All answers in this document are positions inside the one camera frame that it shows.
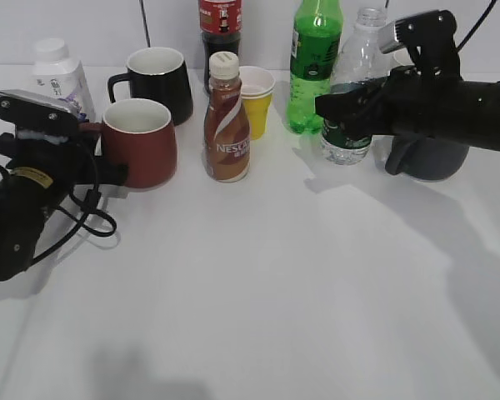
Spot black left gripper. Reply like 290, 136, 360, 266
0, 122, 128, 208

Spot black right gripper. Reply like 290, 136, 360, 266
315, 45, 463, 140

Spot red ceramic mug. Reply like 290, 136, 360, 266
101, 98, 178, 189

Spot clear water bottle green label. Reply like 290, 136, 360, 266
321, 7, 390, 165

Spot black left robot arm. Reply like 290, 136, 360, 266
0, 123, 128, 282

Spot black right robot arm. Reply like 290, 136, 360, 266
315, 48, 500, 152

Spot white ceramic mug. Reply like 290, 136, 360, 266
392, 48, 414, 68

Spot dark grey ceramic mug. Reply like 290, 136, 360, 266
385, 137, 469, 181

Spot black ceramic mug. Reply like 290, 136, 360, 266
107, 47, 193, 126

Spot white blueberry yogurt carton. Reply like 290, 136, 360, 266
32, 37, 96, 122

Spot green soda bottle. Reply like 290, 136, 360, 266
287, 0, 343, 134

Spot stacked yellow paper cups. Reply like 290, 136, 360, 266
240, 66, 276, 140

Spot brown Nescafe coffee bottle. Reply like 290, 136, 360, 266
203, 51, 250, 183

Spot dark cola bottle red label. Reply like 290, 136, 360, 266
198, 0, 243, 93

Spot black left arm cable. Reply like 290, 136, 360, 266
0, 137, 118, 263

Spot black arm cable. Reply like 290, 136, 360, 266
0, 137, 118, 263
456, 0, 499, 53

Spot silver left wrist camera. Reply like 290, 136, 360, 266
0, 89, 80, 138

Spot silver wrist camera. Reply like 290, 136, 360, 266
0, 89, 80, 138
377, 10, 457, 54

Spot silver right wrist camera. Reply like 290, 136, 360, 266
377, 10, 457, 54

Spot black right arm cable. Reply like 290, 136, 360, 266
456, 0, 499, 53

